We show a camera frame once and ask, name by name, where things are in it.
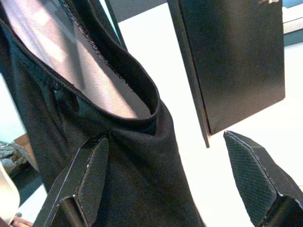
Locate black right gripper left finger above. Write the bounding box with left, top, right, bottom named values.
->
left=33, top=136, right=110, bottom=227

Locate crumpled grey bag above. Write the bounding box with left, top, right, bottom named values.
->
left=0, top=140, right=27, bottom=177

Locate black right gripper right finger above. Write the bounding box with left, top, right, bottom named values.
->
left=223, top=130, right=303, bottom=227

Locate black shirt white print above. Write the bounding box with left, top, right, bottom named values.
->
left=0, top=0, right=205, bottom=227

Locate black door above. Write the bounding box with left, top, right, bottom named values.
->
left=167, top=0, right=286, bottom=149

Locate brown cardboard piece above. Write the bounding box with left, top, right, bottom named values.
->
left=13, top=133, right=40, bottom=172

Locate white rounded object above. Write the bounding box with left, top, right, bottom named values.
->
left=0, top=160, right=21, bottom=225

